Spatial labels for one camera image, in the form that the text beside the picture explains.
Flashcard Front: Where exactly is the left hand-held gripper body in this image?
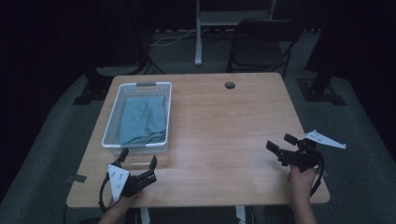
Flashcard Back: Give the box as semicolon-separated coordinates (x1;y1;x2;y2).
106;161;158;203

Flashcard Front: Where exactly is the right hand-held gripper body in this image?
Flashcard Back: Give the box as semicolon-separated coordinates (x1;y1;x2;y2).
277;130;347;173

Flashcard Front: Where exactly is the light blue cloth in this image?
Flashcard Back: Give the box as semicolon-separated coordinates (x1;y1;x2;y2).
117;95;168;146

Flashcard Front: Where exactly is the white plastic basket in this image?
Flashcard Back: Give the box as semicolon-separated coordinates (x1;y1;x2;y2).
101;81;173;156

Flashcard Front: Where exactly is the person's left hand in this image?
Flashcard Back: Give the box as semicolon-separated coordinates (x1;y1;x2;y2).
108;189;144;214

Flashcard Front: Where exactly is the person's right hand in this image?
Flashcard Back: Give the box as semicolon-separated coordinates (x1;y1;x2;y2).
286;165;318;202

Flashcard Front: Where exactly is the dark tape piece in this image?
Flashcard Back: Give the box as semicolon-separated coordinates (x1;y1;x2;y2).
66;174;88;184

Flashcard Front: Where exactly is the white table leg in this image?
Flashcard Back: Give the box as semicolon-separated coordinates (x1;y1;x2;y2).
139;206;152;224
234;205;248;224

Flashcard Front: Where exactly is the black stand base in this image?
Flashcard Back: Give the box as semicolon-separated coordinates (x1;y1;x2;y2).
72;65;114;106
295;46;347;106

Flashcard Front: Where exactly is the black folding chair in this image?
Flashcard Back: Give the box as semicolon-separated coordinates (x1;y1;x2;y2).
226;18;305;79

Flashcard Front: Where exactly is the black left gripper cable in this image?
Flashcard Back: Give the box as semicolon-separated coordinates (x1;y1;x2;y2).
98;173;123;214

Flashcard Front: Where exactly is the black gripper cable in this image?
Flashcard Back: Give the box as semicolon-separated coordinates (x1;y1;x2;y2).
98;173;123;214
309;148;326;198

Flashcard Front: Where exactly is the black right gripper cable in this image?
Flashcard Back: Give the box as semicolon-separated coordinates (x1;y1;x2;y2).
309;148;326;198

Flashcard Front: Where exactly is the black floor cable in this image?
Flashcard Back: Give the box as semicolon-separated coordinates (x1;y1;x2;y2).
136;57;166;76

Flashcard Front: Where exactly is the white floor cable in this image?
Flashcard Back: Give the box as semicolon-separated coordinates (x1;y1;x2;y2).
149;28;207;48

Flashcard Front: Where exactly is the white metal stand frame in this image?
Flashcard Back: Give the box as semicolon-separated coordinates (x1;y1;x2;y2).
194;0;277;67

